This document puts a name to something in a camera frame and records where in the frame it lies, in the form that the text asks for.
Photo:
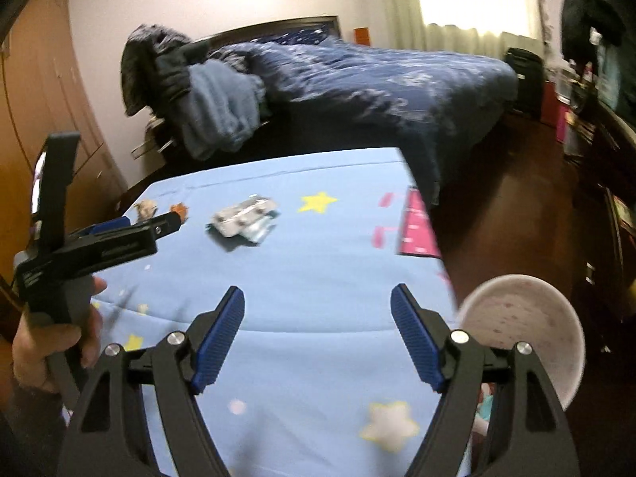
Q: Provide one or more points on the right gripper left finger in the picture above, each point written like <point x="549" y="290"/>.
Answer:
<point x="108" y="434"/>

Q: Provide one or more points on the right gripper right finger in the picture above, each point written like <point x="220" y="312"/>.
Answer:
<point x="528" y="433"/>

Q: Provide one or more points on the orange plastic piece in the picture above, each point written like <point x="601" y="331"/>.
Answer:
<point x="181" y="209"/>

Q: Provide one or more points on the silver pill blister pack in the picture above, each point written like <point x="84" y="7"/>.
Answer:
<point x="251" y="219"/>

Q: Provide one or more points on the person's left hand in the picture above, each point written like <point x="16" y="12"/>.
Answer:
<point x="34" y="344"/>

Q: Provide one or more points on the crumpled beige paper ball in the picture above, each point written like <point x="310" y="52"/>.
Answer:
<point x="146" y="209"/>

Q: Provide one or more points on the wooden nightstand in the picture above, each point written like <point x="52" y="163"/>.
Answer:
<point x="158" y="141"/>

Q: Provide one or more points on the brown wooden wardrobe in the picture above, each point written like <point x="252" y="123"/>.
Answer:
<point x="42" y="92"/>

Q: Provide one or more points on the light blue patterned table blanket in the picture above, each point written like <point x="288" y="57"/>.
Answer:
<point x="318" y="381"/>

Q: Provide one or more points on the dark jacket pile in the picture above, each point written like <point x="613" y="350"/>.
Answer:
<point x="155" y="67"/>

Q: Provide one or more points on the light blue fleece blanket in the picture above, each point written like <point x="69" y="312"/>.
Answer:
<point x="220" y="111"/>

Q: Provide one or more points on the black suitcase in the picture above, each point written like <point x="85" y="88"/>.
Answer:
<point x="528" y="67"/>

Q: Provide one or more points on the bed with navy duvet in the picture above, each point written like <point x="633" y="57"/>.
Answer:
<point x="336" y="95"/>

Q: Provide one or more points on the orange box by headboard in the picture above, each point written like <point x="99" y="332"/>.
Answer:
<point x="362" y="36"/>

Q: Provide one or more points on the dark hanging coat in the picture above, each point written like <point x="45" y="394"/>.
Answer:
<point x="577" y="20"/>

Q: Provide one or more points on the pale green curtain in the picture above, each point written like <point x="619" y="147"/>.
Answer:
<point x="478" y="27"/>

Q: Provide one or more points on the phone on gripper mount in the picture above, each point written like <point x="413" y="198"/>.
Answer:
<point x="52" y="175"/>

